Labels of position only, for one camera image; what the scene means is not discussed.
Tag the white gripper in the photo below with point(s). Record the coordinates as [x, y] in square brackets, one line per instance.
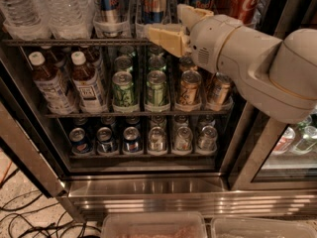
[207, 43]

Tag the clear plastic bin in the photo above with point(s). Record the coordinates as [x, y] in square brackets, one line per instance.
[240, 227]
[154, 225]

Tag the left front tea bottle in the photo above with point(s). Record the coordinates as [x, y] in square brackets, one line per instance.
[53, 85]

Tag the right clear plastic bin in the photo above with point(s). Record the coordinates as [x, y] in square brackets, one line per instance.
[240, 227]

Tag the silver can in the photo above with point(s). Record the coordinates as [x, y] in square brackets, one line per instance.
[157, 141]
[207, 140]
[182, 144]

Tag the water bottle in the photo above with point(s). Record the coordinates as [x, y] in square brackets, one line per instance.
[23, 20]
[70, 19]

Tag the front left orange can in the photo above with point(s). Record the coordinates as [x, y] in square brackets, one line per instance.
[188, 90]

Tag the right water bottle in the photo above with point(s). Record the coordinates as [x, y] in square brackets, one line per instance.
[70, 19]

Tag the left water bottle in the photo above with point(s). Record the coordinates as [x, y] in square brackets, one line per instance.
[23, 20]

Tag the middle pepsi can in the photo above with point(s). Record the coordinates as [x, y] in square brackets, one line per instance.
[106, 143]

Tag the tea bottle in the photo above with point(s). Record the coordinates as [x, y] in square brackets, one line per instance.
[53, 85]
[88, 84]

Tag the right glass fridge door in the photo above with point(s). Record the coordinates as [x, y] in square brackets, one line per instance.
[252, 168]

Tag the front right orange can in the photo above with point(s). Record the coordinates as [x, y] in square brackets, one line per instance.
[219, 91]

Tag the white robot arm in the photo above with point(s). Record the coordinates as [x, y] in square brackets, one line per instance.
[279, 77]

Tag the green can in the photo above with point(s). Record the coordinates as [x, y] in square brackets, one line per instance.
[124, 97]
[157, 63]
[123, 63]
[156, 91]

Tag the orange can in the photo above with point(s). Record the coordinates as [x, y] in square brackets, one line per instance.
[188, 90]
[186, 63]
[219, 91]

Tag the pepsi can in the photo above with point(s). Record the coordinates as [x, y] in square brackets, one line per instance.
[81, 144]
[106, 143]
[132, 140]

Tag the left clear plastic bin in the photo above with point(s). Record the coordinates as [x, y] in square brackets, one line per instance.
[154, 225]

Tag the right pepsi can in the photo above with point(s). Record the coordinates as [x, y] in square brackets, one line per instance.
[132, 140]

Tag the middle silver can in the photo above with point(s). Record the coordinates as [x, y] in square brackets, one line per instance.
[182, 144]

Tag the open fridge door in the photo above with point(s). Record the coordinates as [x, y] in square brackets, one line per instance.
[25, 155]

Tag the front left green can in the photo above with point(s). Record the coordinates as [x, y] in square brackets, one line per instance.
[124, 97]

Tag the red coca cola can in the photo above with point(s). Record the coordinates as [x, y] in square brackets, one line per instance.
[243, 10]

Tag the left silver can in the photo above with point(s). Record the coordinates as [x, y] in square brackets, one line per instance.
[157, 141]

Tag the right front tea bottle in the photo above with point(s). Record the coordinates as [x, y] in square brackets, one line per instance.
[88, 84]

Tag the front right green can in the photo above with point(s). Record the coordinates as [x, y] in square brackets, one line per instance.
[156, 91]

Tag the stainless steel fridge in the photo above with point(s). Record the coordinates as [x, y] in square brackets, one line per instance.
[96, 186]

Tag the right silver can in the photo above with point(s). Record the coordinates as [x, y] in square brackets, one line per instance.
[207, 140]

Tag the left pepsi can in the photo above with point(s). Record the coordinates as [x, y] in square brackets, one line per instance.
[81, 144]

